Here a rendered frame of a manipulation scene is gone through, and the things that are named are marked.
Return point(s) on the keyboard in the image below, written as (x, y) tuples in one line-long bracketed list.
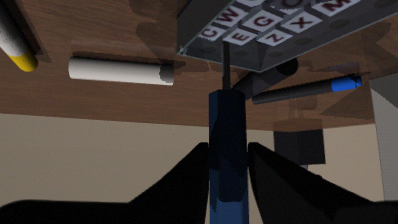
[(266, 33)]

